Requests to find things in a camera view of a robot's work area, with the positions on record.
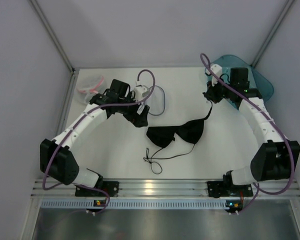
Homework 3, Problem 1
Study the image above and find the blue-trimmed white mesh laundry bag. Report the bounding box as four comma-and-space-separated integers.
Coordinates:
145, 85, 166, 117

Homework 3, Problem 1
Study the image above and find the black bra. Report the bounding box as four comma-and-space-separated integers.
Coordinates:
146, 101, 213, 148

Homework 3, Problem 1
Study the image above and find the thin black cable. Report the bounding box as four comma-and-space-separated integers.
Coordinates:
142, 143, 196, 175

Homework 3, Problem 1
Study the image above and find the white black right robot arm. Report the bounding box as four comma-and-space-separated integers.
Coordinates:
204, 64, 300, 186

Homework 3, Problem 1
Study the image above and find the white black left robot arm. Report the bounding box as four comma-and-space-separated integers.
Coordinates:
40, 79, 150, 188

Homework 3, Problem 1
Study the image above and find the teal plastic tray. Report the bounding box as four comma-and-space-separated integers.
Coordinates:
211, 54, 274, 109

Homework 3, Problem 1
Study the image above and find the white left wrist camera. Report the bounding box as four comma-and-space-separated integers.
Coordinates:
133, 85, 150, 102

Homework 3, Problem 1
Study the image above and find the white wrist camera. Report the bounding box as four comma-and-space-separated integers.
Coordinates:
205, 64, 223, 87
133, 85, 150, 102

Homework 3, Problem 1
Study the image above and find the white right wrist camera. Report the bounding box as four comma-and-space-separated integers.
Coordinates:
205, 64, 223, 87

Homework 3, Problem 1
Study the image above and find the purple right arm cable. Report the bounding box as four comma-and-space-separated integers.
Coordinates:
199, 52, 296, 215

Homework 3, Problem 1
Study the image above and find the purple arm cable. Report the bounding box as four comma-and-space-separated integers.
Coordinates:
41, 69, 156, 215
199, 52, 296, 215

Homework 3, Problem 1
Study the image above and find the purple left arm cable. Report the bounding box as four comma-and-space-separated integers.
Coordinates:
41, 69, 156, 215

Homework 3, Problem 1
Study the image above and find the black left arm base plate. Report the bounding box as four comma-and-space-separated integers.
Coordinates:
74, 180, 120, 197

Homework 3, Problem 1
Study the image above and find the left aluminium corner post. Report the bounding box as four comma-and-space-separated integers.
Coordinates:
29, 0, 76, 74

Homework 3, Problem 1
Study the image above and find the aluminium corner post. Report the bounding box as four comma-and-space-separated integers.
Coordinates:
29, 0, 76, 74
250, 0, 297, 68

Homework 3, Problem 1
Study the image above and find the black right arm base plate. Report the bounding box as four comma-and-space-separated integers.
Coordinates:
207, 181, 254, 199

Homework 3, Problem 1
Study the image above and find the white slotted cable duct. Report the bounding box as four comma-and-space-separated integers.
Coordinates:
40, 199, 242, 210

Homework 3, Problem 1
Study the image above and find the aluminium front rail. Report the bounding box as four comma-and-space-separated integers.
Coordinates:
30, 179, 300, 200

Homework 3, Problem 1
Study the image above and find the right aluminium corner post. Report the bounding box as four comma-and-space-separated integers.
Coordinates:
250, 0, 297, 68

